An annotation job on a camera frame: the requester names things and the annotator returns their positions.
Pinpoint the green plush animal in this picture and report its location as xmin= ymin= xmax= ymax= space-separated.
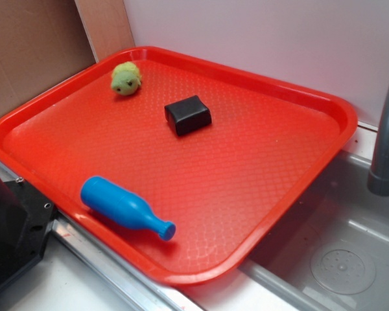
xmin=111 ymin=62 xmax=142 ymax=96

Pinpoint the red plastic tray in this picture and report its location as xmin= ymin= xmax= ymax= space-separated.
xmin=0 ymin=47 xmax=357 ymax=286

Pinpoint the brown cardboard panel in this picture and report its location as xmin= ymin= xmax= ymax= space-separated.
xmin=0 ymin=1 xmax=134 ymax=117

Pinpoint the black rectangular block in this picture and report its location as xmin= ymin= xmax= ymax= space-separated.
xmin=164 ymin=95 xmax=212 ymax=136

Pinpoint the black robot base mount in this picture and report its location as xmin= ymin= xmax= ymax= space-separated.
xmin=0 ymin=178 xmax=56 ymax=292

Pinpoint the blue plastic bottle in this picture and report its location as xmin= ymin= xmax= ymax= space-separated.
xmin=80 ymin=176 xmax=176 ymax=241

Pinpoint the grey plastic sink basin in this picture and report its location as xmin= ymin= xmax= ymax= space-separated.
xmin=178 ymin=150 xmax=389 ymax=311

